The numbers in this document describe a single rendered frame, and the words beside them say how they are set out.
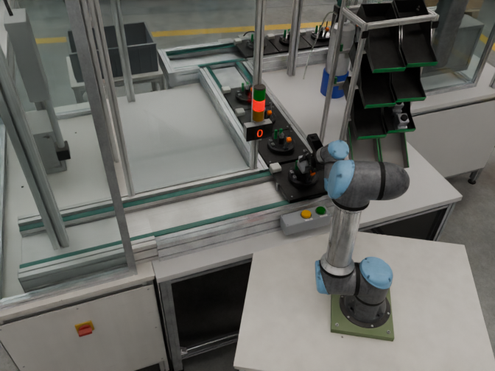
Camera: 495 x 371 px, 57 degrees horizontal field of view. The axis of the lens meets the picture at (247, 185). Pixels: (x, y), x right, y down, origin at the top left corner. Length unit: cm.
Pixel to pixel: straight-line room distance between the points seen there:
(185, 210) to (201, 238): 20
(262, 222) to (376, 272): 56
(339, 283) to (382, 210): 70
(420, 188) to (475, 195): 153
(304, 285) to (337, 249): 38
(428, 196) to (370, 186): 104
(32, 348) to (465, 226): 283
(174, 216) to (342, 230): 83
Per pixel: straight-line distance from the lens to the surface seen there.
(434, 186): 245
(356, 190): 136
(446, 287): 203
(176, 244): 188
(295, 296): 184
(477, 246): 352
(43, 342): 214
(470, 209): 378
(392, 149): 228
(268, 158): 223
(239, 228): 193
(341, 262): 157
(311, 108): 283
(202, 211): 203
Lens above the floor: 237
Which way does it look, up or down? 42 degrees down
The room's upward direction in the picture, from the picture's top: 2 degrees clockwise
